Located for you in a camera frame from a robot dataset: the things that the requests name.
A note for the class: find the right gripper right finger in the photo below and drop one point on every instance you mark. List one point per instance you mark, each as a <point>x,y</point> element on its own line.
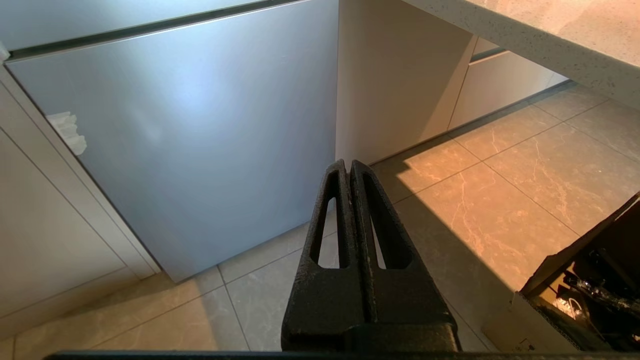
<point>410,305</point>

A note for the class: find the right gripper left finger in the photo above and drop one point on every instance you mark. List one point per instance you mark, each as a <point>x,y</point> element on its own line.
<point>320,305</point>

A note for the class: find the silver fridge drawer front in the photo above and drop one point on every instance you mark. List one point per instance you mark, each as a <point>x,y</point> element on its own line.
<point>190,135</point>

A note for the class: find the silver fridge door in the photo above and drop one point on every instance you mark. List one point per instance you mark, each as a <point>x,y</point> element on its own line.
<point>90,17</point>

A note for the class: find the beige cabinet side panel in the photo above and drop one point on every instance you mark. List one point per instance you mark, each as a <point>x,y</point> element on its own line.
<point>395,85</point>

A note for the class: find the beige cabinet door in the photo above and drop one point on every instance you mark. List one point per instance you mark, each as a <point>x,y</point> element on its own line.
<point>500,85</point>

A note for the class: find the beige tall cabinet panel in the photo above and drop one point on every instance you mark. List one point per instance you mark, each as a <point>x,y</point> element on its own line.
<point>55,220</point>

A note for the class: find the speckled stone countertop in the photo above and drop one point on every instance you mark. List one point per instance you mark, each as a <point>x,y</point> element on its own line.
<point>560,35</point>

